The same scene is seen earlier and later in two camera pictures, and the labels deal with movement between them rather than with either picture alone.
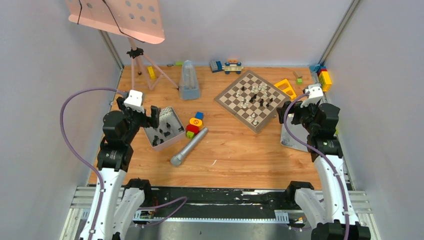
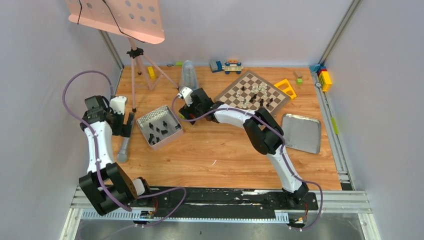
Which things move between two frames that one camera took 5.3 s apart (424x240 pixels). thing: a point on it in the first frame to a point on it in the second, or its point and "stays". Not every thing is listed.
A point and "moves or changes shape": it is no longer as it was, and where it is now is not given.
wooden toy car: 232,65 stays
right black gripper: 295,108 to 187,110
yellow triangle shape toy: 284,86 stays
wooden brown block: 296,75 stays
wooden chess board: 252,100 stays
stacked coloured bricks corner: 323,75 stays
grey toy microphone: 176,160 moves or changes shape
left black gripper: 143,117 to 128,125
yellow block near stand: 151,72 stays
